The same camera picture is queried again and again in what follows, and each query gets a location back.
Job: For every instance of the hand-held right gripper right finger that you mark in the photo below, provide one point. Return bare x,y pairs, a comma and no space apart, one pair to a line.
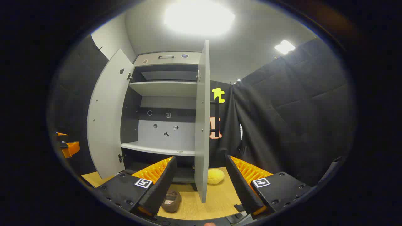
241,188

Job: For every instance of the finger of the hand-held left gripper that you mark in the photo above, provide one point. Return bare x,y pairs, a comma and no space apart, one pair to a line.
61,134
71,149

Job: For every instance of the grey cabinet door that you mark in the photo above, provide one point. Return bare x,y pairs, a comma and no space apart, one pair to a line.
202,125
106,119

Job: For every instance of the ceiling light panel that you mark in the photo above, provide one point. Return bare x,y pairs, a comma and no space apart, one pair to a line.
199,17
285,46

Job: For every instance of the brown fluffy shoe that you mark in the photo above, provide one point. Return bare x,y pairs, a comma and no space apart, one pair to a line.
171,201

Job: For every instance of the yellow plush toy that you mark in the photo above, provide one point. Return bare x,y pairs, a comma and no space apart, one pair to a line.
215,176

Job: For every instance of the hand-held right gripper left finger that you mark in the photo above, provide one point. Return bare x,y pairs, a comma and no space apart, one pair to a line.
163,185

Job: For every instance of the grey shoe cabinet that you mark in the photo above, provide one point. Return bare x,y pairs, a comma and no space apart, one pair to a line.
163,89

